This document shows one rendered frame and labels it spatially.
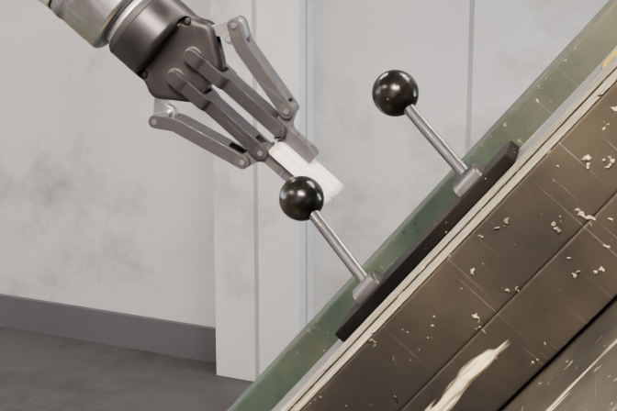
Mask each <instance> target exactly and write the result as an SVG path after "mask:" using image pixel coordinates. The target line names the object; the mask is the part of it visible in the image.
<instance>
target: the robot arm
mask: <svg viewBox="0 0 617 411"><path fill-rule="evenodd" d="M38 1H40V2H41V3H42V4H44V5H45V6H46V7H48V8H49V9H50V10H52V11H53V13H54V15H55V16H56V17H58V18H59V19H62V20H63V21H64V22H65V23H66V24H67V25H68V26H70V27H71V28H72V29H73V30H74V31H75V32H76V33H78V34H79V35H80V36H81V37H82V38H83V39H84V40H86V41H87V42H88V43H89V44H90V45H91V46H92V47H94V48H96V49H100V48H103V47H105V46H106V45H107V44H109V51H110V52H111V53H112V54H113V55H115V56H116V57H117V58H118V59H119V60H120V61H121V62H123V63H124V64H125V65H126V66H127V67H128V68H129V69H130V70H132V71H133V72H134V73H135V74H136V75H138V76H139V77H140V78H141V79H142V80H143V81H144V82H145V83H146V85H147V88H148V90H149V92H150V94H151V95H152V96H153V97H154V105H153V115H152V116H151V117H150V118H149V120H148V122H149V125H150V127H151V128H156V129H161V130H168V131H172V132H173V133H175V134H177V135H179V136H181V137H183V138H184V139H187V140H189V141H191V142H192V143H194V144H196V145H197V146H199V147H200V148H202V149H204V150H207V151H209V152H210V153H212V154H214V155H216V156H218V157H219V158H221V159H222V160H224V161H226V162H228V163H230V164H232V165H234V166H235V167H237V168H239V169H242V170H244V169H246V168H248V167H249V166H251V165H253V164H255V163H256V162H263V163H265V164H266V165H267V166H268V167H270V168H271V169H272V170H273V171H274V172H275V173H276V174H278V175H279V176H280V177H281V178H282V179H283V180H284V181H285V182H286V181H287V180H289V179H291V178H293V177H295V176H300V175H302V176H307V177H310V178H312V179H314V180H315V181H317V182H318V183H319V184H320V186H321V188H322V190H323V193H324V203H325V204H326V205H329V204H330V202H331V201H332V200H333V199H334V198H335V197H336V196H337V195H338V193H339V192H340V191H341V190H342V189H343V184H342V183H341V182H340V181H339V180H337V179H336V178H335V177H334V176H333V175H332V174H331V173H330V172H328V171H327V170H326V169H325V168H324V167H323V166H322V165H320V164H319V163H318V162H317V161H316V160H315V157H316V156H317V155H318V154H319V151H318V149H317V147H316V146H315V145H313V144H312V143H311V142H310V141H309V140H308V139H307V138H305V137H304V136H303V135H302V134H301V133H300V132H299V131H298V130H297V129H296V128H295V126H294V120H295V117H296V114H297V111H298V110H299V104H298V102H297V100H296V99H295V97H294V96H293V95H292V94H291V92H290V91H289V90H288V88H287V87H286V85H285V84H284V82H283V81H282V79H281V78H280V77H279V75H278V74H277V72H276V71H275V69H274V68H273V66H272V65H271V63H270V62H269V61H268V60H267V59H266V57H265V56H264V54H263V53H262V51H261V50H260V49H259V47H258V46H257V44H256V43H255V42H254V40H253V39H252V33H251V31H250V28H249V24H248V21H247V19H246V17H244V16H237V17H235V18H232V19H230V20H229V21H225V22H222V23H218V24H215V23H214V22H213V21H211V20H209V19H204V18H202V17H199V16H198V15H197V14H196V13H195V12H193V11H192V10H191V9H190V8H189V7H188V6H187V5H186V4H184V3H183V2H182V1H181V0H38ZM220 37H222V38H223V39H224V40H225V42H226V43H227V44H229V45H232V46H233V48H234V49H235V51H236V52H237V54H238V55H239V57H240V58H241V60H242V61H243V63H244V64H245V66H246V67H247V69H248V70H249V71H250V73H251V74H252V76H253V77H254V79H255V80H256V82H257V83H258V84H259V85H260V86H261V88H262V89H263V90H264V92H265V94H266V95H267V96H268V98H269V99H270V101H271V102H272V103H273V105H274V106H275V107H273V106H272V105H271V104H269V103H268V102H267V101H266V100H265V99H264V98H263V97H261V96H260V95H259V94H258V93H257V92H256V91H255V90H253V89H252V88H251V86H250V85H248V84H247V83H246V82H244V81H243V79H242V78H241V77H240V76H239V75H238V74H237V73H236V72H235V71H234V70H233V69H232V68H231V67H230V66H229V65H228V64H227V63H226V58H225V54H224V50H223V47H222V43H221V39H220ZM213 84H214V85H215V86H216V87H217V88H218V89H220V90H222V91H223V92H225V93H226V94H227V95H228V96H229V97H230V98H231V99H233V100H234V101H235V102H236V103H237V104H238V105H239V106H241V107H242V108H243V109H244V110H245V111H246V112H247V113H249V114H250V115H251V116H252V117H253V118H254V119H255V120H257V121H258V122H259V123H260V124H261V125H262V126H263V127H265V128H266V129H267V130H268V131H269V132H270V133H271V134H273V135H274V137H273V139H275V140H277V142H276V143H275V142H274V141H273V142H271V141H270V140H268V139H267V138H266V137H265V136H264V135H263V134H262V133H261V132H259V131H258V130H257V129H256V128H255V127H254V126H253V125H252V124H250V123H249V122H248V121H247V120H246V119H245V118H244V117H242V116H241V115H240V114H239V113H238V112H237V111H236V110H235V109H234V108H232V107H231V106H230V105H229V104H228V103H227V102H226V101H225V100H223V99H222V98H221V97H220V96H219V93H218V92H217V91H216V90H215V89H214V88H213V87H212V85H213ZM169 100H174V101H181V102H189V103H192V104H193V105H194V106H196V107H197V108H198V109H200V110H202V111H204V112H205V113H207V114H208V115H209V116H210V117H211V118H212V119H213V120H215V121H216V122H217V123H218V124H219V125H220V126H221V127H222V128H224V129H225V130H226V131H227V132H228V133H229V134H230V135H231V136H233V137H234V138H235V139H236V140H237V141H238V142H239V143H240V144H239V143H237V142H235V141H233V140H231V139H229V138H227V137H225V136H223V135H222V134H220V133H218V132H217V131H215V130H213V129H212V128H209V127H207V126H205V125H204V124H202V123H200V122H198V121H196V120H194V119H193V118H192V117H189V116H187V115H184V114H181V113H178V109H177V107H176V106H174V105H172V104H171V103H170V102H169ZM275 108H276V109H277V110H276V109H275Z"/></svg>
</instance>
